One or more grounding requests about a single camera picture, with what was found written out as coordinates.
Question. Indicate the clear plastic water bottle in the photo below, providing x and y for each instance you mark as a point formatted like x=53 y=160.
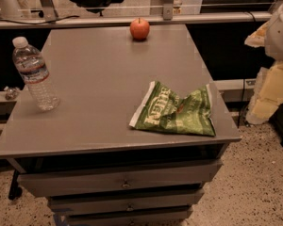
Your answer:
x=31 y=65

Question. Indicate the bottom grey drawer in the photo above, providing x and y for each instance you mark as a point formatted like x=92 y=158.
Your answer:
x=131 y=218

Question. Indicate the green jalapeno chip bag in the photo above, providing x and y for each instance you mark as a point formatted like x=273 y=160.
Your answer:
x=162 y=110

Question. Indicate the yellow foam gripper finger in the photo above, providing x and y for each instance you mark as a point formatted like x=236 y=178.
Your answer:
x=257 y=38
x=268 y=94

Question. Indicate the small crumpled clear object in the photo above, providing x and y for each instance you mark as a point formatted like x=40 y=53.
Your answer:
x=11 y=93

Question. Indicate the top grey drawer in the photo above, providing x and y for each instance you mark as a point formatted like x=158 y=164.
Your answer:
x=74 y=182

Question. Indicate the grey drawer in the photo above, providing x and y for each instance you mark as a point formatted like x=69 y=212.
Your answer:
x=131 y=218
x=74 y=182
x=127 y=202

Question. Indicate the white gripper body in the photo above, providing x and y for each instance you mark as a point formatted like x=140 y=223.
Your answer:
x=280 y=35

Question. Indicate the middle grey drawer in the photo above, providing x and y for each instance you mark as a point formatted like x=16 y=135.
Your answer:
x=127 y=202

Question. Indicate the red apple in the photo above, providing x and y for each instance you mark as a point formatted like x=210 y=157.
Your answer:
x=139 y=29

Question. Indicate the grey drawer cabinet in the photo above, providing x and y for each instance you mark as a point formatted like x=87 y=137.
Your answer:
x=101 y=76

